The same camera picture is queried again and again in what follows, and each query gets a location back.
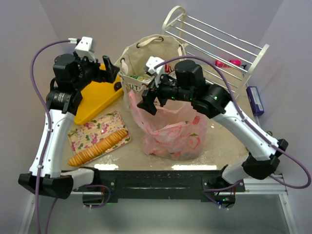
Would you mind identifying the beige canvas tote bag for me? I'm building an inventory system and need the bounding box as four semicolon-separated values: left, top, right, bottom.
115;34;186;109

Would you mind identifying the green chips bag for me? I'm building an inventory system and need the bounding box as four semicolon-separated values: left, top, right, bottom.
130;75;152;83

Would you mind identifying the red white snack packet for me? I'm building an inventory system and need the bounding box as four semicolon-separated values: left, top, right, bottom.
164;64;175;74

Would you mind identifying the yellow plastic tray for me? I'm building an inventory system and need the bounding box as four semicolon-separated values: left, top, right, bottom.
74;75;123;125

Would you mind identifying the pink plastic bag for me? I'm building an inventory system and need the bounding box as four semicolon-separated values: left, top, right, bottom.
128;91;208;161

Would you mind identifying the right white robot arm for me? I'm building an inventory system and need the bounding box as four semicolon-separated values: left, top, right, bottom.
137;57;288;188

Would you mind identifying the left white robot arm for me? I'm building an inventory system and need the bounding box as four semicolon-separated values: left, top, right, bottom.
18;53;119;199

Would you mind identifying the dark toy plum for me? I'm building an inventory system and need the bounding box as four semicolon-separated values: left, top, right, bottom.
114;82;122;92

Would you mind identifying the pink packet behind rack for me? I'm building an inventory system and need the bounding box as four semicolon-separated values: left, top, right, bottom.
214;60;230;68

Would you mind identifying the white metal rack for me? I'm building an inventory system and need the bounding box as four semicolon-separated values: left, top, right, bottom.
162;6;269;97

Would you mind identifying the floral rectangular plate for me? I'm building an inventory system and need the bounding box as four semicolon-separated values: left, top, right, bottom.
68;111;131;158

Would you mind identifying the purple box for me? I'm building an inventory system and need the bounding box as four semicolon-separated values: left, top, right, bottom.
246;86;264;116

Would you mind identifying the row of round crackers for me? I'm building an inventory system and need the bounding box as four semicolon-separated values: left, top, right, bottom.
68;129;128;167

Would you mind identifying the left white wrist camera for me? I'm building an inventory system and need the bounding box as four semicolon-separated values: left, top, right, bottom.
69;37;97;62

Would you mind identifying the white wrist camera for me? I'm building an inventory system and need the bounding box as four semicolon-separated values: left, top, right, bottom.
69;37;97;62
144;57;166;87

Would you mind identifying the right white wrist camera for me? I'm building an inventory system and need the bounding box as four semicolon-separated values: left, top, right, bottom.
144;57;166;87

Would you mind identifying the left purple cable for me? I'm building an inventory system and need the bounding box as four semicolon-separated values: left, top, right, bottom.
29;40;112;234

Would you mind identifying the black base frame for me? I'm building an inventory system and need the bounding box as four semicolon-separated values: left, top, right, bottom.
77;170;245;206

